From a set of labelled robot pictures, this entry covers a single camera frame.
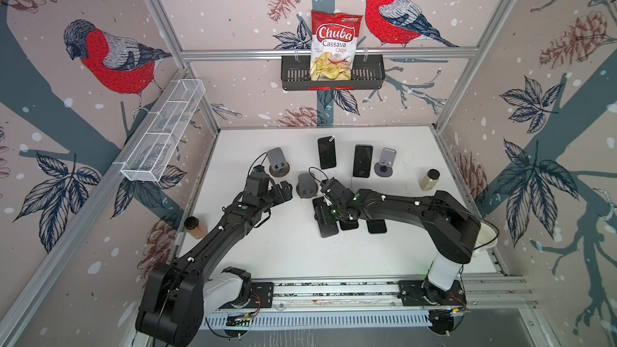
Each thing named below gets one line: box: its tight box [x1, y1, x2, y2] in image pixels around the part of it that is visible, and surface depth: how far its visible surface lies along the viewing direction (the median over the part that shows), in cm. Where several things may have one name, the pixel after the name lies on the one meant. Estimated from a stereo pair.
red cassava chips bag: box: [310, 9, 363, 82], surface depth 86 cm
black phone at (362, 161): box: [352, 144, 374, 179], surface depth 97 cm
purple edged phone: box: [312, 196, 340, 238], surface depth 80 cm
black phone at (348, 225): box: [339, 219, 360, 231], surface depth 90 cm
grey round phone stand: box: [373, 147, 397, 178], surface depth 103 cm
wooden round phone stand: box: [267, 146, 291, 178], surface depth 103 cm
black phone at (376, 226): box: [366, 219, 388, 234], surface depth 89 cm
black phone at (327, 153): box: [317, 134, 337, 170], surface depth 99 cm
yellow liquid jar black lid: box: [418, 168, 441, 192], surface depth 94 cm
